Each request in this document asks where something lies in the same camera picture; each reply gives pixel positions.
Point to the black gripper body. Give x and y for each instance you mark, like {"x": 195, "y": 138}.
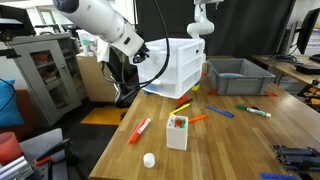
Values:
{"x": 141, "y": 53}

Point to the translucent white drawer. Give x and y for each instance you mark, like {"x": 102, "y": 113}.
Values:
{"x": 158, "y": 74}
{"x": 156, "y": 59}

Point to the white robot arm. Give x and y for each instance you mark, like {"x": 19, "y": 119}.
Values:
{"x": 100, "y": 16}

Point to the translucent drawer with blue contents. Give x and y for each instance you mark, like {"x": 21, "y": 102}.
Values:
{"x": 161, "y": 89}

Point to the light wooden box cabinet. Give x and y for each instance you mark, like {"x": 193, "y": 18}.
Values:
{"x": 95, "y": 80}

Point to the grey metal glass-door cabinet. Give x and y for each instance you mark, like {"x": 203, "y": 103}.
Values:
{"x": 46, "y": 83}

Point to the small dark blue pen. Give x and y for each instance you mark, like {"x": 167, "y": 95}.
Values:
{"x": 148, "y": 91}

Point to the white plastic divided tray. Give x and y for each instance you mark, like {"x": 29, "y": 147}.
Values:
{"x": 191, "y": 63}

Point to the short orange red marker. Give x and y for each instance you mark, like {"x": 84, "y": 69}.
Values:
{"x": 182, "y": 99}

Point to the small yellow object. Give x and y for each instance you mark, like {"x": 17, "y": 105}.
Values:
{"x": 195, "y": 87}

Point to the black marker pen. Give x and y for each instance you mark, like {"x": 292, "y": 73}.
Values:
{"x": 184, "y": 103}

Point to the yellow marker pen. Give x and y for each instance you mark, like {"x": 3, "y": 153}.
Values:
{"x": 180, "y": 108}

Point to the orange floor mat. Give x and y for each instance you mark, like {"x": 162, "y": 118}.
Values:
{"x": 103, "y": 116}

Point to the orange and white marker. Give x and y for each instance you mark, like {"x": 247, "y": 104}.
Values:
{"x": 143, "y": 128}

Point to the white marker with red cap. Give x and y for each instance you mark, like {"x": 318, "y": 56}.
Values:
{"x": 178, "y": 123}

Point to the red marker pen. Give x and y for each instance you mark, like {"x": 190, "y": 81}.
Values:
{"x": 135, "y": 133}

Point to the green marker in holder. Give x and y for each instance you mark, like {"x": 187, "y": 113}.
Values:
{"x": 183, "y": 124}

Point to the orange marker pen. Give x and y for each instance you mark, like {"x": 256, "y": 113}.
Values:
{"x": 197, "y": 118}

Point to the white square pen holder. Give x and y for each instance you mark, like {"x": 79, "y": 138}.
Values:
{"x": 177, "y": 138}

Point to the blue marker pen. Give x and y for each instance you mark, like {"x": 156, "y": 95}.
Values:
{"x": 219, "y": 111}

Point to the grey plastic bin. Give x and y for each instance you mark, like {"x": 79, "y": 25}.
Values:
{"x": 240, "y": 85}

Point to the white round cap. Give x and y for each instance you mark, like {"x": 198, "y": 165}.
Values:
{"x": 149, "y": 160}

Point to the green and white marker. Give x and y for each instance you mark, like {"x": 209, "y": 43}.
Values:
{"x": 255, "y": 111}

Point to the grey padded seat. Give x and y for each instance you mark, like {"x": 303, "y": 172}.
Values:
{"x": 40, "y": 141}

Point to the blue cushion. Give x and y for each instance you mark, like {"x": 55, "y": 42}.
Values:
{"x": 10, "y": 103}

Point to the wooden side desk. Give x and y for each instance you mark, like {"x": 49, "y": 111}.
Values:
{"x": 286, "y": 68}

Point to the red plastic bucket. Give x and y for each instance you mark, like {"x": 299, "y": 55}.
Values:
{"x": 9, "y": 148}

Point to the black flat device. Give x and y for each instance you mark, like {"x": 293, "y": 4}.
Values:
{"x": 308, "y": 68}

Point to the black computer monitor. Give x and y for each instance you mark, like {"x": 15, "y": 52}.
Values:
{"x": 308, "y": 30}

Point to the aluminium profile bar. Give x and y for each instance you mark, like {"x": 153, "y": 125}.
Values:
{"x": 15, "y": 168}

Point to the yellow and black tool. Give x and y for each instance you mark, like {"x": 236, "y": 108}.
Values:
{"x": 311, "y": 95}

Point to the blue paper sheet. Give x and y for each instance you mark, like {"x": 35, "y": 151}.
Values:
{"x": 276, "y": 176}

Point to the black ribbed device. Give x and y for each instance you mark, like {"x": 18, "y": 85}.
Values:
{"x": 296, "y": 158}

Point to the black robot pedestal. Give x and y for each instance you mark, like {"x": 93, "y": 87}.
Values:
{"x": 125, "y": 95}

